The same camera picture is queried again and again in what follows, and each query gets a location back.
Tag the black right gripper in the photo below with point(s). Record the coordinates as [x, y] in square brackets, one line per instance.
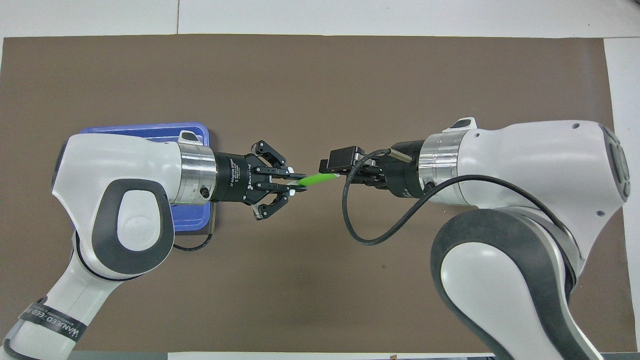
[405, 175]

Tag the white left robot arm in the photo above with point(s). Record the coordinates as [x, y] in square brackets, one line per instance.
[110, 165]

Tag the brown table mat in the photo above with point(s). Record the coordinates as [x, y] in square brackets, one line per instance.
[300, 75]

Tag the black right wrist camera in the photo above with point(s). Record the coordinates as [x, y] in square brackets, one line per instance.
[347, 157]

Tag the blue plastic tray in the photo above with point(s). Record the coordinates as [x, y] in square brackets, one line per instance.
[150, 131]

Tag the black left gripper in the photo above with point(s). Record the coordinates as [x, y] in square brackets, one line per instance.
[235, 177]

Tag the green marker pen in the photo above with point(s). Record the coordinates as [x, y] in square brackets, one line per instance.
[320, 179]

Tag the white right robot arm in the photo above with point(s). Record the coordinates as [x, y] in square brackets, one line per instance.
[525, 160]

